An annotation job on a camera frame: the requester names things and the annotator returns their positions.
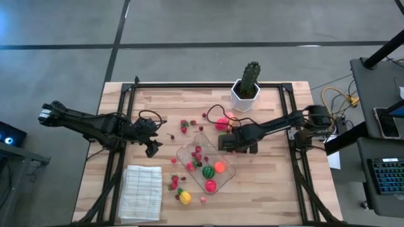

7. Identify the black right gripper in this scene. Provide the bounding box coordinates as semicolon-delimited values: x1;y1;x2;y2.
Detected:
217;123;259;155

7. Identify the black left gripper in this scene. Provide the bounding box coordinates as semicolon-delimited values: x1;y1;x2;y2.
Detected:
131;117;164;159

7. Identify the green striped toy watermelon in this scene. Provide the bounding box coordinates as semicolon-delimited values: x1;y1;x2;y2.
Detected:
201;165;216;180

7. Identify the clear plastic container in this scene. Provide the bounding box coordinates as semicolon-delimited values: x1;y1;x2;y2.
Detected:
175;132;237;195

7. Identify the red toy apple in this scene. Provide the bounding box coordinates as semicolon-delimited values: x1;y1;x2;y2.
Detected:
204;179;218;194

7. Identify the yellow toy fruit green top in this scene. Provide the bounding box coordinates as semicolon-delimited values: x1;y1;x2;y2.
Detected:
177;187;193;206

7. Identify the white hexagonal plant pot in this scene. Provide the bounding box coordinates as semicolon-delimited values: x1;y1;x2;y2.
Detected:
230;78;261;114

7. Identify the white folded towel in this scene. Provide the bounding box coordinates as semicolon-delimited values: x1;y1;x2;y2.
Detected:
117;164;163;222

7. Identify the green artificial cactus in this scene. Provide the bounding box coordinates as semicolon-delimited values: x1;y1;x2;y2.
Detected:
241;61;261;95

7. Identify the white paper sheet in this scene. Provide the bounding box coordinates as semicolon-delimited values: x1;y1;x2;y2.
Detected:
324;134;342;171

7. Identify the grey metal stand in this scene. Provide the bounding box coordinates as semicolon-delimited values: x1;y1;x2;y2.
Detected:
0;141;51;221

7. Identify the black computer with blue light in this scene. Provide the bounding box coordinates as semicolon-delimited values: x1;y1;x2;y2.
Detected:
0;121;28;148

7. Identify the grey desk top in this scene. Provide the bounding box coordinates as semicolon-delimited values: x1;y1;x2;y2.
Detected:
349;57;404;140

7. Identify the black smartphone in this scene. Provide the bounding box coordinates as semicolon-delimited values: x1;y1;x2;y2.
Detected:
373;107;401;139

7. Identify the black backlit keyboard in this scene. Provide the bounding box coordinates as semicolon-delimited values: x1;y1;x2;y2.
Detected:
367;156;404;195

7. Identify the grey keyboard desk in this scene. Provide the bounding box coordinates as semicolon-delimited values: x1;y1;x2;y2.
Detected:
356;137;404;219

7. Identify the black pole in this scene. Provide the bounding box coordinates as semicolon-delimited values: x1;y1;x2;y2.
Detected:
362;28;404;69

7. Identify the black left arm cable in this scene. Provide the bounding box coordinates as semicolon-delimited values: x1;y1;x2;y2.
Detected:
138;109;168;127

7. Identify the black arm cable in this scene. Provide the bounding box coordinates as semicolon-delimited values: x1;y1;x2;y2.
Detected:
205;103;253;127
138;109;168;127

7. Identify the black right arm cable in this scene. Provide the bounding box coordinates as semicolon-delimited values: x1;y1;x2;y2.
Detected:
205;103;253;127

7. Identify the black aluminium table frame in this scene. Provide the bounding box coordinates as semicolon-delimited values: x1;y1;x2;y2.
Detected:
71;75;344;227

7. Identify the yellow cable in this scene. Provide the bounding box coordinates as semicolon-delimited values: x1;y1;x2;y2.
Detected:
321;86;360;127

